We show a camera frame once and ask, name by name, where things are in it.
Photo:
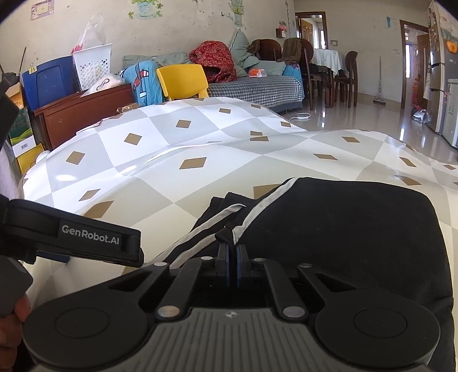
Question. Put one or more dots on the white bag with loop print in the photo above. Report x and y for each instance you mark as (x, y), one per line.
(102, 86)

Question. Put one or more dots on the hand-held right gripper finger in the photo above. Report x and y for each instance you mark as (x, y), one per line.
(240, 266)
(232, 266)

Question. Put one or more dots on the wooden dining chair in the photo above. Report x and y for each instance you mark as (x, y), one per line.
(347, 71)
(304, 71)

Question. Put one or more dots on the pink wall sticker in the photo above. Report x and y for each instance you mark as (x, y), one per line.
(43, 9)

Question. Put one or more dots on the yellow plastic chair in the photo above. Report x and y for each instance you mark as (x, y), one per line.
(182, 80)

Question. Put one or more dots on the dining table with white cloth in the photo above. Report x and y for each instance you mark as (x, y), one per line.
(325, 60)

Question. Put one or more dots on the clear plastic bag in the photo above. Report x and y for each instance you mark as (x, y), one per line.
(89, 34)

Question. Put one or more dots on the brown wooden cabinet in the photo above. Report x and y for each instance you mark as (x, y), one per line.
(82, 114)

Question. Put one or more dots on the white perforated basket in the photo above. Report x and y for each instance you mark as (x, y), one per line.
(93, 68)

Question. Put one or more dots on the silver refrigerator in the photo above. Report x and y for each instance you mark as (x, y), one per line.
(440, 64)

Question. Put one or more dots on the sage green cushion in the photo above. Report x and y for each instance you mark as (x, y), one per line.
(157, 59)

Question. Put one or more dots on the white appliance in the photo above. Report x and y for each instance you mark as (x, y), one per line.
(451, 114)

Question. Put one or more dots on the white power strip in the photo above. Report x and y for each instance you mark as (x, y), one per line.
(300, 116)

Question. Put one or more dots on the black t-shirt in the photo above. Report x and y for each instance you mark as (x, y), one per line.
(340, 232)

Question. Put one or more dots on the blue cloth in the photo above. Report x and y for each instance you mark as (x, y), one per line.
(295, 73)

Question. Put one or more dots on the olive jacket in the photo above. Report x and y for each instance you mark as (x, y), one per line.
(291, 48)

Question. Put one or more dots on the potted plant wall sticker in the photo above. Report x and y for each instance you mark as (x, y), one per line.
(145, 7)

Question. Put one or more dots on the houndstooth sofa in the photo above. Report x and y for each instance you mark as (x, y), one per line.
(264, 89)

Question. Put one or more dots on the orange tissue packet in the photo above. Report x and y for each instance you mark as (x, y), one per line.
(257, 72)

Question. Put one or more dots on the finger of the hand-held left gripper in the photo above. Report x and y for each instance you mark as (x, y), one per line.
(118, 258)

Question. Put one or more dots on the plastic bag on floor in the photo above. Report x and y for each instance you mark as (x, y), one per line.
(419, 116)

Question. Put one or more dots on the blue plastic bin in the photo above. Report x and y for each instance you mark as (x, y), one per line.
(46, 82)

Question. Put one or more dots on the lavender wall sticker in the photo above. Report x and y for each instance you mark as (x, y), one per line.
(237, 14)

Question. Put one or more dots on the red patterned blanket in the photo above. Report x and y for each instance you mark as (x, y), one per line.
(213, 59)

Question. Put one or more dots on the brown round-backed chair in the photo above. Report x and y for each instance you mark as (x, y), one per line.
(266, 48)

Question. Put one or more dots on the blue cartoon cushion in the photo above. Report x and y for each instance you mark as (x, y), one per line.
(143, 84)

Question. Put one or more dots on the person's left hand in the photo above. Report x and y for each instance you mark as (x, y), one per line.
(12, 329)

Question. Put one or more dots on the sage green pillow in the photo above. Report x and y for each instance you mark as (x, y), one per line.
(239, 50)

